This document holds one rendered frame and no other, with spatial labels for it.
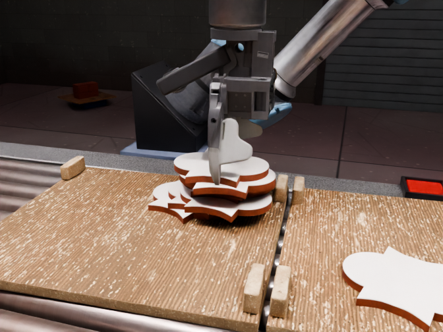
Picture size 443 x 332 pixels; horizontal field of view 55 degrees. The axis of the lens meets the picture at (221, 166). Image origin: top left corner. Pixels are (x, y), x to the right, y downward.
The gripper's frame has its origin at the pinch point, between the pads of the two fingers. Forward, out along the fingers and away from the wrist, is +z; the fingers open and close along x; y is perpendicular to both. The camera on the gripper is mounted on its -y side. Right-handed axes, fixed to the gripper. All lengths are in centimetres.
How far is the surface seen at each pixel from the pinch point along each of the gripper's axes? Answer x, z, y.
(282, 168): 250, 101, -9
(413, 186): 17.9, 8.0, 31.6
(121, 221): -7.2, 7.4, -13.7
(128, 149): 39, 14, -34
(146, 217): -5.2, 7.4, -10.6
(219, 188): -6.2, 0.9, 1.1
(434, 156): 305, 100, 112
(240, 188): -6.1, 0.6, 4.1
